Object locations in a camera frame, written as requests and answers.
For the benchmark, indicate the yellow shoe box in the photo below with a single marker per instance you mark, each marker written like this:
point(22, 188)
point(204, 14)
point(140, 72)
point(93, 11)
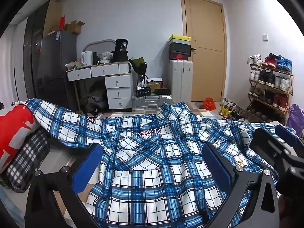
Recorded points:
point(179, 39)

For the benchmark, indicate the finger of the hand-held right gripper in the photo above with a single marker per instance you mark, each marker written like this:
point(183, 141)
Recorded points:
point(268, 144)
point(288, 134)

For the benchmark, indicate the white desk with drawers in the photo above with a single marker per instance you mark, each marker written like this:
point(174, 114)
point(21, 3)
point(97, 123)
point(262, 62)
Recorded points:
point(117, 82)

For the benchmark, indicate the flat cardboard sheet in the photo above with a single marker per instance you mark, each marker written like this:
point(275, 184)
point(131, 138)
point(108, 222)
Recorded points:
point(52, 16)

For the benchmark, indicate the blue plaid shirt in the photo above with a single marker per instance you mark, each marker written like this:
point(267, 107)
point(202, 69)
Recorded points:
point(154, 166)

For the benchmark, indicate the black bucket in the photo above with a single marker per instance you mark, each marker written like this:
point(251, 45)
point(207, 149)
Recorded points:
point(120, 51)

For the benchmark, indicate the silver suitcase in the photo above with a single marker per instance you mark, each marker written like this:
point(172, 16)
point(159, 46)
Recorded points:
point(152, 103)

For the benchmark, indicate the white suitcase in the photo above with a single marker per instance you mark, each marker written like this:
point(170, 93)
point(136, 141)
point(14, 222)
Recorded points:
point(180, 80)

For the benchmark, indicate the white plastic bag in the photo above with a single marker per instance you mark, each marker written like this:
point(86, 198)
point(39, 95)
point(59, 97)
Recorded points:
point(105, 57)

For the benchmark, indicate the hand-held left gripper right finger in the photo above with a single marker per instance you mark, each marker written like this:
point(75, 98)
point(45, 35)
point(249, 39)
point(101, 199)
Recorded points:
point(216, 168)

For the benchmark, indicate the black bottle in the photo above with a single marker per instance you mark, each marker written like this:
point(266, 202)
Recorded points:
point(95, 59)

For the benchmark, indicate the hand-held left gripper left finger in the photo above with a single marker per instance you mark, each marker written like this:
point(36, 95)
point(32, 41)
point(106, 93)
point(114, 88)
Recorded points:
point(87, 166)

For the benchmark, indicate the wooden door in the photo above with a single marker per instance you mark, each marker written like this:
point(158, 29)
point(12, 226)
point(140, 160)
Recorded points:
point(205, 52)

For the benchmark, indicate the red and black shoe box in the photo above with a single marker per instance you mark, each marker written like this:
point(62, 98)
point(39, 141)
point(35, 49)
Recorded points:
point(178, 57)

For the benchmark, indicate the black bag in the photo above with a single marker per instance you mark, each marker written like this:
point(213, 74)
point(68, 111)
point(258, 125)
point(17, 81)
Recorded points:
point(93, 104)

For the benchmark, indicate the grey metal tube frame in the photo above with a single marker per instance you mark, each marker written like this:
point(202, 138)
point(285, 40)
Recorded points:
point(99, 42)

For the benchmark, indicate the dark grey fridge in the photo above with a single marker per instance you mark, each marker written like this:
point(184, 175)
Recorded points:
point(55, 64)

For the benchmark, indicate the black and white plaid blanket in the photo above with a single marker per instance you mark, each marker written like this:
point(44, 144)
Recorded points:
point(26, 159)

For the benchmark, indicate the dark wrapped bouquet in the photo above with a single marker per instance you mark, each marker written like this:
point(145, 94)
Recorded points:
point(139, 65)

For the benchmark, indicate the small cardboard box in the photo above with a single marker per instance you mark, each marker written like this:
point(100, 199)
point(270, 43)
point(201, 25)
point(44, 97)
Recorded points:
point(154, 86)

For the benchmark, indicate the black tray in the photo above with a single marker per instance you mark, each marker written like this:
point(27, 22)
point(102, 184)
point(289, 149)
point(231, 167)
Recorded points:
point(162, 91)

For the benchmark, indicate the white electric kettle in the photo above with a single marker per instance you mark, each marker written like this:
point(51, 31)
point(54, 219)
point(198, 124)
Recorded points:
point(86, 58)

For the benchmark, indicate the purple bag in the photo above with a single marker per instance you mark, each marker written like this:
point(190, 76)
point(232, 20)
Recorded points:
point(295, 118)

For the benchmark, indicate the open cardboard box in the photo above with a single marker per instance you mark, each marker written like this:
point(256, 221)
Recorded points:
point(73, 27)

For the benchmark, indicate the yellow sneaker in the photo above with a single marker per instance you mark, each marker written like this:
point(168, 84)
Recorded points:
point(225, 111)

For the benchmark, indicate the red and grey pillow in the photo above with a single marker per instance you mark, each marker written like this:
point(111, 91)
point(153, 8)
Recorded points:
point(14, 128)

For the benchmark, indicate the red plastic bag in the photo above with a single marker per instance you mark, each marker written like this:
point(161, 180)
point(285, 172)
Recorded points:
point(209, 104)

